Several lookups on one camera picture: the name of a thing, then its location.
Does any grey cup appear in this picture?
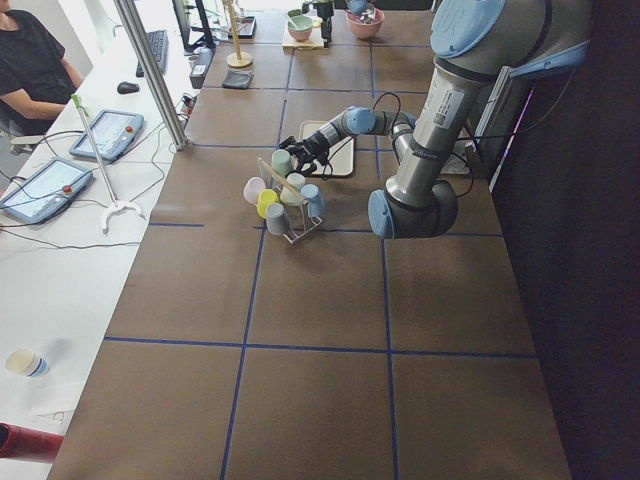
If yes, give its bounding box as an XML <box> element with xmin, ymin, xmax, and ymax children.
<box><xmin>266</xmin><ymin>202</ymin><xmax>290</xmax><ymax>236</ymax></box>

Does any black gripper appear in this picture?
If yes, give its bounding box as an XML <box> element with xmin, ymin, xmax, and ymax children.
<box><xmin>302</xmin><ymin>0</ymin><xmax>334</xmax><ymax>48</ymax></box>
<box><xmin>278</xmin><ymin>133</ymin><xmax>330</xmax><ymax>174</ymax></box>

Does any teach pendant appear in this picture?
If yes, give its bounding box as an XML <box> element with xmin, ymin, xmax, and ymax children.
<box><xmin>1</xmin><ymin>157</ymin><xmax>93</xmax><ymax>224</ymax></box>
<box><xmin>90</xmin><ymin>109</ymin><xmax>144</xmax><ymax>164</ymax></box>

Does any green cup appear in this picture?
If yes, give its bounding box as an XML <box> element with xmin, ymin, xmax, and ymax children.
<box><xmin>271</xmin><ymin>149</ymin><xmax>294</xmax><ymax>178</ymax></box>

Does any wooden cutting board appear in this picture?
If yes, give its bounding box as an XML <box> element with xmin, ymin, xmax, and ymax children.
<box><xmin>281</xmin><ymin>16</ymin><xmax>328</xmax><ymax>49</ymax></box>

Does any reacher grabber tool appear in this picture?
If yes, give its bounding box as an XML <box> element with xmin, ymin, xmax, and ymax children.
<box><xmin>69</xmin><ymin>94</ymin><xmax>144</xmax><ymax>234</ymax></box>

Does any pink cup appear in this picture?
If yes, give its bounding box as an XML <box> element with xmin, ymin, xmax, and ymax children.
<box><xmin>243</xmin><ymin>176</ymin><xmax>266</xmax><ymax>205</ymax></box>

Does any white rabbit tray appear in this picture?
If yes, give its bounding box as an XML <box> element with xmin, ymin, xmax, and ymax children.
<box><xmin>299</xmin><ymin>120</ymin><xmax>355</xmax><ymax>178</ymax></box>

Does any black keyboard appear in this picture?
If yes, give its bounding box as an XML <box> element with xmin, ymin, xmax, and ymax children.
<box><xmin>146</xmin><ymin>30</ymin><xmax>169</xmax><ymax>74</ymax></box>

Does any white cup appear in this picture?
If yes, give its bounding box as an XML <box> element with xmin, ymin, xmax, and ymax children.
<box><xmin>280</xmin><ymin>172</ymin><xmax>306</xmax><ymax>207</ymax></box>

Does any aluminium frame post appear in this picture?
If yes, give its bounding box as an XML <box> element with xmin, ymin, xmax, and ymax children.
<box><xmin>114</xmin><ymin>0</ymin><xmax>188</xmax><ymax>151</ymax></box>

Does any red cylinder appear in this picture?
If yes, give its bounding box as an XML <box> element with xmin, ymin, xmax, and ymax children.
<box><xmin>1</xmin><ymin>423</ymin><xmax>64</xmax><ymax>464</ymax></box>

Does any wooden mug tree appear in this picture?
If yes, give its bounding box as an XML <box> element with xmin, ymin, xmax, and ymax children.
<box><xmin>223</xmin><ymin>0</ymin><xmax>253</xmax><ymax>69</ymax></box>

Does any seated person black shirt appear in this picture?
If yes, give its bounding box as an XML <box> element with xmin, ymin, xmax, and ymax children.
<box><xmin>1</xmin><ymin>1</ymin><xmax>84</xmax><ymax>135</ymax></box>

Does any black monitor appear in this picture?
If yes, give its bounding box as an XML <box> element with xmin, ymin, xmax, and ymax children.
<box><xmin>172</xmin><ymin>0</ymin><xmax>216</xmax><ymax>55</ymax></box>

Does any folded grey cloth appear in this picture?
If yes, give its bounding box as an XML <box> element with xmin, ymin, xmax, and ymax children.
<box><xmin>221</xmin><ymin>69</ymin><xmax>254</xmax><ymax>90</ymax></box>

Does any teach pendant far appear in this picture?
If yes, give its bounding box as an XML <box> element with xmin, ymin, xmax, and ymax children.
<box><xmin>90</xmin><ymin>109</ymin><xmax>144</xmax><ymax>164</ymax></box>

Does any pink bowl with ice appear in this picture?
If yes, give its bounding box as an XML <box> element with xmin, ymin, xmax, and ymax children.
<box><xmin>346</xmin><ymin>3</ymin><xmax>385</xmax><ymax>40</ymax></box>

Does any blue cup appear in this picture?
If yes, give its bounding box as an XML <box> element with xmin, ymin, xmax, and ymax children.
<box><xmin>300</xmin><ymin>184</ymin><xmax>325</xmax><ymax>217</ymax></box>

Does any black box with label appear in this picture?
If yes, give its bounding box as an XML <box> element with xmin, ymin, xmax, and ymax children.
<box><xmin>189</xmin><ymin>47</ymin><xmax>215</xmax><ymax>89</ymax></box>

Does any black computer mouse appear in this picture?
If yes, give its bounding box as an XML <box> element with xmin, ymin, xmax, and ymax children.
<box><xmin>117</xmin><ymin>81</ymin><xmax>140</xmax><ymax>95</ymax></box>

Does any green bowl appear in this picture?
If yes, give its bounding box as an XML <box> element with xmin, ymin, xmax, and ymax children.
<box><xmin>287</xmin><ymin>15</ymin><xmax>313</xmax><ymax>42</ymax></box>

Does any teach pendant near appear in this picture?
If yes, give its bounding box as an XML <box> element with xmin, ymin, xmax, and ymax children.
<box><xmin>1</xmin><ymin>157</ymin><xmax>93</xmax><ymax>224</ymax></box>

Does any white wire cup rack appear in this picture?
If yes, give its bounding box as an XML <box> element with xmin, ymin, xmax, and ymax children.
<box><xmin>256</xmin><ymin>158</ymin><xmax>325</xmax><ymax>245</ymax></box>

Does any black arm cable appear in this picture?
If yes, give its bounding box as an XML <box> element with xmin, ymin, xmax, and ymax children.
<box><xmin>319</xmin><ymin>92</ymin><xmax>576</xmax><ymax>181</ymax></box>

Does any yellow cup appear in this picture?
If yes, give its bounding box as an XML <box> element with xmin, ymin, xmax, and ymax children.
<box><xmin>256</xmin><ymin>188</ymin><xmax>279</xmax><ymax>219</ymax></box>

